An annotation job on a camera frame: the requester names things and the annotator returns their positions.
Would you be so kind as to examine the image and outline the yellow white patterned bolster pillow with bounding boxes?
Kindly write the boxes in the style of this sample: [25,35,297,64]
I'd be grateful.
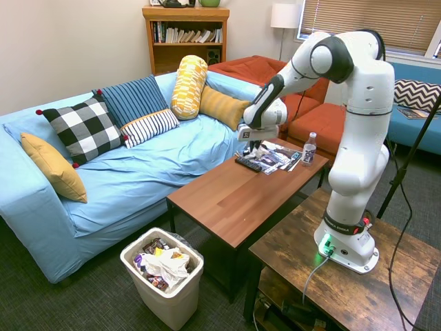
[170,54,209,121]

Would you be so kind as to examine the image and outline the wooden bookshelf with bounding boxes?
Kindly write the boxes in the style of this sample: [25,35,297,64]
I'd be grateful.
[141,6,231,77]

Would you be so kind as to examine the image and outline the clear plastic water bottle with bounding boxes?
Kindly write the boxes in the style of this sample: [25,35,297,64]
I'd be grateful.
[301,132,319,168]

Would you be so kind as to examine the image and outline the black white chevron pillow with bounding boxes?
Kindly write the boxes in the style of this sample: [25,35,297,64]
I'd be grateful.
[393,79,441,114]

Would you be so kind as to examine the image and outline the purple snack wrapper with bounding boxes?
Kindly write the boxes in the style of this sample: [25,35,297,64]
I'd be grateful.
[133,252,150,274]

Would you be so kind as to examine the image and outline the orange sofa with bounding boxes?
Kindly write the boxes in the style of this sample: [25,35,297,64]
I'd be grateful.
[207,54,331,114]

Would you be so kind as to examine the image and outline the white crumpled bag trash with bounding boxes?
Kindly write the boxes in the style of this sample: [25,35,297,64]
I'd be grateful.
[142,247,191,291]

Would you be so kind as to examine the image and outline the white navy striped lumbar pillow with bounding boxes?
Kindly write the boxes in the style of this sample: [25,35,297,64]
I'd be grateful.
[119,108,181,150]

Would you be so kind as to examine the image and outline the black hanging camera cable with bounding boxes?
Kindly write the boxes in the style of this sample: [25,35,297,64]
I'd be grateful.
[388,137,430,331]

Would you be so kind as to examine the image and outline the rustic wooden robot stand table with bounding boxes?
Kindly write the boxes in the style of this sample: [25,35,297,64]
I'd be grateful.
[243,188,441,331]

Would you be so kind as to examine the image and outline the black tv remote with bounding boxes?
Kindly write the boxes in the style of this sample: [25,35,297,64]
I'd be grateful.
[234,156,263,174]

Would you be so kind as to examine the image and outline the magazine on couch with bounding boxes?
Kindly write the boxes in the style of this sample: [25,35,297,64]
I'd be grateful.
[396,107,439,121]

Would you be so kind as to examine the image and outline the mustard striped pillow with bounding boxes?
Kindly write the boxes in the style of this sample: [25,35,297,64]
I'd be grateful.
[198,85,251,132]

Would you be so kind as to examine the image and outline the orange ottoman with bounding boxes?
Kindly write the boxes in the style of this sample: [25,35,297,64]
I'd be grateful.
[286,102,347,160]

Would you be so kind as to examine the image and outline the red-brown wooden coffee table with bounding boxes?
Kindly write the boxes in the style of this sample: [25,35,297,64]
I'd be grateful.
[166,137,330,304]

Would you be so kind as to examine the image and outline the white shade floor lamp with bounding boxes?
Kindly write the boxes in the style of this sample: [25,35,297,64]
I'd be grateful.
[269,3,303,62]

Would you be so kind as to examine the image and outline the beige plastic trash bin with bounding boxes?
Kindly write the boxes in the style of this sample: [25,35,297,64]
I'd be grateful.
[119,227,205,331]

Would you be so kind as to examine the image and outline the black device under stand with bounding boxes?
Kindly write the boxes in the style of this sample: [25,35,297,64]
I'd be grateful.
[280,299,320,317]

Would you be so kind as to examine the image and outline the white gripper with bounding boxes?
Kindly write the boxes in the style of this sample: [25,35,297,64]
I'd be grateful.
[236,123,280,155]

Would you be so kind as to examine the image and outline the black white checkered pillow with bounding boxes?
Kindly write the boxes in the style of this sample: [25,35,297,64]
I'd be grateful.
[35,88,130,170]

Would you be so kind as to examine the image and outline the black camera tripod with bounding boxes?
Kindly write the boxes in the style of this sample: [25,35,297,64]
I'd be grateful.
[376,92,441,220]

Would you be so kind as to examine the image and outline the wooden window blinds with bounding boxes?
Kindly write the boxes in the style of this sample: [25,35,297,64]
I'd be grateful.
[298,0,441,58]

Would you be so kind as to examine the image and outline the teal blue couch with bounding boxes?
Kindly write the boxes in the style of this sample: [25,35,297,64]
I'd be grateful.
[384,60,441,157]

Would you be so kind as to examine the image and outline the grey cable from robot base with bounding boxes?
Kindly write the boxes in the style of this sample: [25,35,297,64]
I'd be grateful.
[301,254,332,305]

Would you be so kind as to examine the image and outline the plain mustard pillow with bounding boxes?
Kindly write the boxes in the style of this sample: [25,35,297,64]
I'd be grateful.
[19,132,88,204]

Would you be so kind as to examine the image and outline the light blue covered sofa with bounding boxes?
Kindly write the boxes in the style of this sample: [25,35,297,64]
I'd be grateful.
[0,71,289,284]

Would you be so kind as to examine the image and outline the business magazine with white lettering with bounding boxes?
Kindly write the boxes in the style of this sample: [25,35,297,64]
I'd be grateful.
[279,150,303,172]

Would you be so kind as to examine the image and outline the brown snack wrapper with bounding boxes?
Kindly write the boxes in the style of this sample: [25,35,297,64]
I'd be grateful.
[142,237,170,255]

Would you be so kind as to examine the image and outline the blue striped pillow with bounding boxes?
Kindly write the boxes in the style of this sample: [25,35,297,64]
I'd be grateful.
[92,74,170,129]

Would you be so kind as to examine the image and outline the dark cover magazine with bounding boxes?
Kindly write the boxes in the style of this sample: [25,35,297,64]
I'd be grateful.
[255,139,294,174]

